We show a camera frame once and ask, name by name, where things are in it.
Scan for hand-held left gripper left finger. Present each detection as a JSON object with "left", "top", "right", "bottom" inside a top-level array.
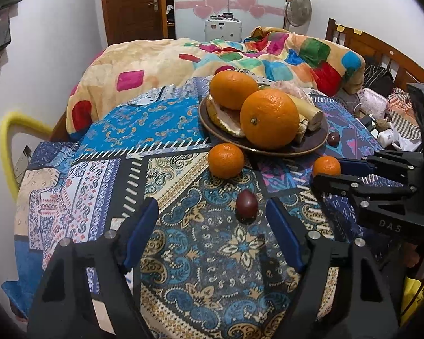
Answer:
[{"left": 27, "top": 197, "right": 159, "bottom": 339}]

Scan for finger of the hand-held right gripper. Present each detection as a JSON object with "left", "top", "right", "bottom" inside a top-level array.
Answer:
[
  {"left": 311, "top": 174, "right": 420, "bottom": 203},
  {"left": 334, "top": 150, "right": 424, "bottom": 178}
]

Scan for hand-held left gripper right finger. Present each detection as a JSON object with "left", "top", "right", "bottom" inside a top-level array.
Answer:
[{"left": 267, "top": 197, "right": 400, "bottom": 339}]

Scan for small tangerine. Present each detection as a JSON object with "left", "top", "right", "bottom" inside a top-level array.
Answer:
[
  {"left": 208, "top": 143, "right": 245, "bottom": 179},
  {"left": 313, "top": 155, "right": 341, "bottom": 178}
]

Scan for purple plate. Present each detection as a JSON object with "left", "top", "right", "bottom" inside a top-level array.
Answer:
[{"left": 199, "top": 94, "right": 329, "bottom": 158}]

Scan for banana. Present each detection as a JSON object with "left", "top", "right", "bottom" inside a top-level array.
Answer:
[{"left": 290, "top": 95, "right": 324, "bottom": 131}]

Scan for large orange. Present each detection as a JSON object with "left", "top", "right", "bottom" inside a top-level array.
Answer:
[
  {"left": 210, "top": 71, "right": 259, "bottom": 111},
  {"left": 239, "top": 89, "right": 300, "bottom": 150}
]

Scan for pomelo segment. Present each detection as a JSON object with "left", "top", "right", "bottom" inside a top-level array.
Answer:
[
  {"left": 268, "top": 81, "right": 305, "bottom": 97},
  {"left": 207, "top": 97, "right": 247, "bottom": 138}
]

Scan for white plastic bag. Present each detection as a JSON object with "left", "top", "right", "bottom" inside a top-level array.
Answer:
[{"left": 392, "top": 134, "right": 424, "bottom": 153}]

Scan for striped bag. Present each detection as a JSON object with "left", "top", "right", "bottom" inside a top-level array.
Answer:
[{"left": 389, "top": 86, "right": 423, "bottom": 139}]

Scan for pink white pouch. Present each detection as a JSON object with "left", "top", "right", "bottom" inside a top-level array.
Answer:
[{"left": 358, "top": 88, "right": 389, "bottom": 114}]

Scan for blue patterned bedsheet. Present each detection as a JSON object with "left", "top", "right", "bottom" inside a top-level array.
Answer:
[{"left": 2, "top": 76, "right": 410, "bottom": 339}]

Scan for black backpack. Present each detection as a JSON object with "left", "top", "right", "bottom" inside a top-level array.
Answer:
[{"left": 363, "top": 64, "right": 395, "bottom": 98}]

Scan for wooden bed headboard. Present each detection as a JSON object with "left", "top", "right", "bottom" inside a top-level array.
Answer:
[{"left": 325, "top": 18, "right": 424, "bottom": 90}]

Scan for yellow bag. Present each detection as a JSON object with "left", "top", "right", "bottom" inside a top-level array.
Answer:
[{"left": 401, "top": 277, "right": 424, "bottom": 326}]

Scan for standing fan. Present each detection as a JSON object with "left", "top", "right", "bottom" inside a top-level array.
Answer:
[{"left": 284, "top": 0, "right": 312, "bottom": 31}]

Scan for colourful patchwork blanket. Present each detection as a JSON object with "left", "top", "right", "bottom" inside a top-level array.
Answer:
[{"left": 66, "top": 26, "right": 366, "bottom": 142}]

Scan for brown wooden door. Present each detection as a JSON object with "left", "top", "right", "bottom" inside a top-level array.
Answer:
[{"left": 101, "top": 0, "right": 163, "bottom": 47}]

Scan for white charger with cable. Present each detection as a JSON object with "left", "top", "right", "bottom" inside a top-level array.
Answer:
[{"left": 370, "top": 126, "right": 396, "bottom": 148}]

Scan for white wall socket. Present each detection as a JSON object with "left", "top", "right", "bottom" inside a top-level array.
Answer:
[{"left": 16, "top": 145, "right": 33, "bottom": 178}]

